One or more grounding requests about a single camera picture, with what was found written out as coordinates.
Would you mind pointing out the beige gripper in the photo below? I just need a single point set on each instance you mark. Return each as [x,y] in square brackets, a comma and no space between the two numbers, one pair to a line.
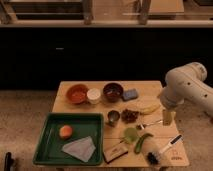
[167,117]

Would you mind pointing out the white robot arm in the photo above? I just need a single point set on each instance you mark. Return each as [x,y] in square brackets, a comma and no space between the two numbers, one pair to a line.
[185,82]

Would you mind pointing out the purple bowl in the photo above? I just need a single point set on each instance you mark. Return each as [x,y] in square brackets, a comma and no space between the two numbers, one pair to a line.
[113,91]

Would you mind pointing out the orange bowl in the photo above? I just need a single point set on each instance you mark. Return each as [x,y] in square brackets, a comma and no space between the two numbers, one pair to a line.
[77,94]

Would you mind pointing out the green cucumber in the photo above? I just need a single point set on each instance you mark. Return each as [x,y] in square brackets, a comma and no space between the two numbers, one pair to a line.
[139,143]

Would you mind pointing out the dark grape bunch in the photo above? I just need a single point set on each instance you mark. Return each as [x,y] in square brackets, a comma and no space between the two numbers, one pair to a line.
[129,116]

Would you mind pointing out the green round lid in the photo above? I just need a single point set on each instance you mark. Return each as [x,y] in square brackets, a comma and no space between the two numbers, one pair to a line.
[130,135]

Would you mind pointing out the blue sponge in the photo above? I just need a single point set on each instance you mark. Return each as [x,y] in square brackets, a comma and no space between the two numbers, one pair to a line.
[129,94]

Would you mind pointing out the metal cup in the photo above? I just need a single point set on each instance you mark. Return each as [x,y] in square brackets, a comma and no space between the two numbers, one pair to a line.
[113,117]

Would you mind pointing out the wooden block eraser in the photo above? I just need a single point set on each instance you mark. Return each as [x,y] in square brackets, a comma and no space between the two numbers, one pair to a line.
[114,152]

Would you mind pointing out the white cup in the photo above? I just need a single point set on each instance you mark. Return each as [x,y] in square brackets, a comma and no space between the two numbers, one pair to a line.
[94,95]

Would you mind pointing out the grey folded cloth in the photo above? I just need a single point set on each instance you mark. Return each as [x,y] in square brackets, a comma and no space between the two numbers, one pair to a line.
[81,149]

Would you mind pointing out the green plastic tray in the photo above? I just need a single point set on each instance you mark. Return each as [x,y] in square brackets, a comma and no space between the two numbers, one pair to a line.
[49,148]

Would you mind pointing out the orange fruit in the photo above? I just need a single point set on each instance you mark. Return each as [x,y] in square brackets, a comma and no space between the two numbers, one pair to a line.
[65,132]

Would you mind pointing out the black object on floor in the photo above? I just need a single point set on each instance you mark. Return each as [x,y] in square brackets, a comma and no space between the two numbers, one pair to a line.
[8,162]

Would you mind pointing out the white handled dish brush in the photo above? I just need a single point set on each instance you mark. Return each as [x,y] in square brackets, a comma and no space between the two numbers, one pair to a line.
[154,157]

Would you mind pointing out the wooden shelf rail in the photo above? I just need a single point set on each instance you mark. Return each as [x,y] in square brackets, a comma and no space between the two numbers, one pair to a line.
[112,23]

